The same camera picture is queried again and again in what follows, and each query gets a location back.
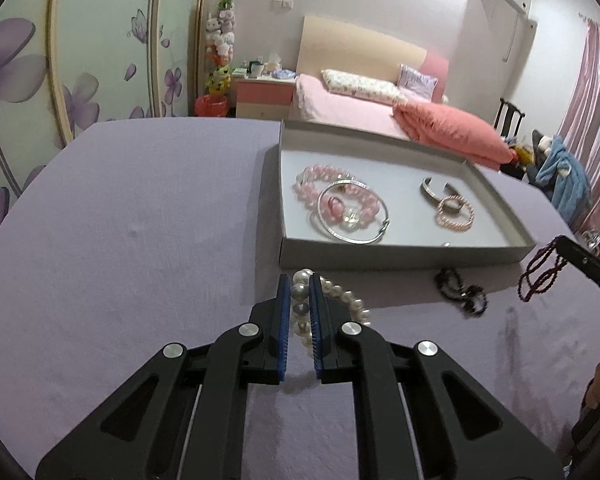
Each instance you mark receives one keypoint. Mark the lilac tablecloth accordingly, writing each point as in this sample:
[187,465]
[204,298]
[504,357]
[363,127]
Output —
[130,260]

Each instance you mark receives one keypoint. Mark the small lilac pillow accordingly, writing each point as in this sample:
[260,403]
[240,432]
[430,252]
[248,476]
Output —
[417,80]

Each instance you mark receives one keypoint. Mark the colourful toys pile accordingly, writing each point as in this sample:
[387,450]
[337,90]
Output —
[522,152]

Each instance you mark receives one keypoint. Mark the thin silver bangle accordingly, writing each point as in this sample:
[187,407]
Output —
[384,225]

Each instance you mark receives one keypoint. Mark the bed with beige headboard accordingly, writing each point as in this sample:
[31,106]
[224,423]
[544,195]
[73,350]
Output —
[340,105]

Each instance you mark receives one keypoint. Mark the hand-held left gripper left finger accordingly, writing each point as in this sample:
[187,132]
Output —
[282,330]

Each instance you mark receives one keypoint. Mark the floral sliding door wardrobe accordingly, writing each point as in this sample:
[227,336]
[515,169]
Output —
[100,35]

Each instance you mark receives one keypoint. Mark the clear tube of plush toys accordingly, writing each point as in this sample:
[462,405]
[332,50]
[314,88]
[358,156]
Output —
[221,40]

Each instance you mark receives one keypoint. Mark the red bucket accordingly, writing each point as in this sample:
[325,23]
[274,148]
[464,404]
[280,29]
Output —
[211,106]

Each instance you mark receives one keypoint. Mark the dark red bead strand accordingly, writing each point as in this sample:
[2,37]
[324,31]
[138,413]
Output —
[530,270]

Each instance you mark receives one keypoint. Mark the pink pillow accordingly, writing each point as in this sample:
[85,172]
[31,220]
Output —
[455,130]

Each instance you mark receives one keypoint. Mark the blue fleece garment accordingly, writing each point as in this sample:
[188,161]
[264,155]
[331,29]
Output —
[565,180]

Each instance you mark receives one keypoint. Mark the white pipe cover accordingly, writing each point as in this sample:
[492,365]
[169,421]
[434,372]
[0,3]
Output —
[510,35]

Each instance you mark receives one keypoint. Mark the white wall switch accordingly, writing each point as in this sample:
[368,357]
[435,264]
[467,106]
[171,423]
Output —
[283,3]

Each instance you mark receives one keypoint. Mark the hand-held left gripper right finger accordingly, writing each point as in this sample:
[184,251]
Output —
[315,330]

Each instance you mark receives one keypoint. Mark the grey cardboard tray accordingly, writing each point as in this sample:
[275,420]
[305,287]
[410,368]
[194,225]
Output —
[410,220]

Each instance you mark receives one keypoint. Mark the patterned white pillow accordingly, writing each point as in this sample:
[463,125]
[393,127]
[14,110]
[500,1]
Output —
[360,85]

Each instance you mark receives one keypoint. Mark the pink curtain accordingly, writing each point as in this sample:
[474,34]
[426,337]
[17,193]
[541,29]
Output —
[595,110]

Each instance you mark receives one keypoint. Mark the pink white nightstand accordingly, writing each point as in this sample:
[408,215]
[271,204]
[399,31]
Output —
[262,95]

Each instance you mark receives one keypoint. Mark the tissue box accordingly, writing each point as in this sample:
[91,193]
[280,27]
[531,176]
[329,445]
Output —
[272,64]

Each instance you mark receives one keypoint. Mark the wide silver cuff bangle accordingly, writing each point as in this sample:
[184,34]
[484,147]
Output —
[426,187]

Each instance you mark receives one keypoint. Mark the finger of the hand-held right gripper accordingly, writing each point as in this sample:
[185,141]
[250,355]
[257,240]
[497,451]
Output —
[587,262]

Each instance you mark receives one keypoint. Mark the dark wooden chair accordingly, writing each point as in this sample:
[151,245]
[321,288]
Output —
[510,115]

